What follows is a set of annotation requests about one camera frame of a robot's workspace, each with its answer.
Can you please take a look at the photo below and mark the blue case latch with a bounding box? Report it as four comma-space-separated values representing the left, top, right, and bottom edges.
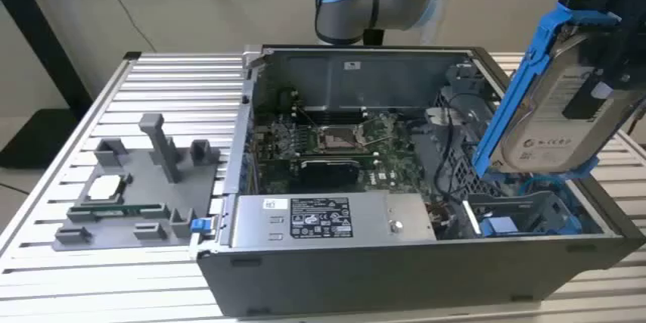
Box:
190, 216, 214, 234

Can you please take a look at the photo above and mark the hard disk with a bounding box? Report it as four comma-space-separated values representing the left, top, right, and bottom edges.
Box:
475, 2, 625, 185

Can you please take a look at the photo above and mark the thin wire locking lever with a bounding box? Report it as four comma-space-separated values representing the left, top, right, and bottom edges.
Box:
296, 105, 322, 129

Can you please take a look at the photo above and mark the grey parts rack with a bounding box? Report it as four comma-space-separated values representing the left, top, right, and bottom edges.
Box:
52, 112, 222, 253

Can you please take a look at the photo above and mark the perforated metal drive cage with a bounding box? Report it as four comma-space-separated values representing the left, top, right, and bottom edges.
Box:
423, 64, 511, 203

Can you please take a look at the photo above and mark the silver CPU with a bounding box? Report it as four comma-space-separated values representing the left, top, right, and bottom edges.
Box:
86, 175, 127, 202

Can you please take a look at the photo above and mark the long black case wire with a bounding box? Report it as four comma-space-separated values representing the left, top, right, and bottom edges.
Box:
433, 92, 501, 203

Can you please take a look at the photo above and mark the green motherboard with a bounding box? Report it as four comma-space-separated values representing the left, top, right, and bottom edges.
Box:
250, 109, 441, 197

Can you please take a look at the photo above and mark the light blue disk wire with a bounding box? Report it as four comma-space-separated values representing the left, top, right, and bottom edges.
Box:
519, 173, 565, 207

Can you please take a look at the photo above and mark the black stand with base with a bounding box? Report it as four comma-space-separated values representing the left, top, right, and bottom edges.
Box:
0, 0, 98, 169

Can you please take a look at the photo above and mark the metal socket cover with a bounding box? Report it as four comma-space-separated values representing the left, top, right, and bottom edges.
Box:
357, 116, 399, 147

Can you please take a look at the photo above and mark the silver power supply box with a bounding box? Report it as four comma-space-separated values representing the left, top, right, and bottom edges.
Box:
227, 192, 438, 245

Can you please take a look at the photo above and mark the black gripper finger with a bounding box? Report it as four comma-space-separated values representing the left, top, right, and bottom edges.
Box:
561, 68, 615, 120

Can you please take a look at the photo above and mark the CPU socket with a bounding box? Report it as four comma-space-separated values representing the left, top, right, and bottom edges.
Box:
315, 124, 365, 154

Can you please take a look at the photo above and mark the black open PC case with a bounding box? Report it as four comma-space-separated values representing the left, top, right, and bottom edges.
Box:
188, 43, 646, 318

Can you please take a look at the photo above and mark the black graphics card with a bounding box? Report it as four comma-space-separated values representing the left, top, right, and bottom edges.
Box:
262, 154, 379, 190

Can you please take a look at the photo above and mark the blue and grey disk bay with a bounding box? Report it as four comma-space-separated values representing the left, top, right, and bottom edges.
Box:
462, 171, 607, 241

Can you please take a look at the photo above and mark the green RAM stick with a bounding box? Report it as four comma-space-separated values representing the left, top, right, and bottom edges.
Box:
74, 204, 171, 216

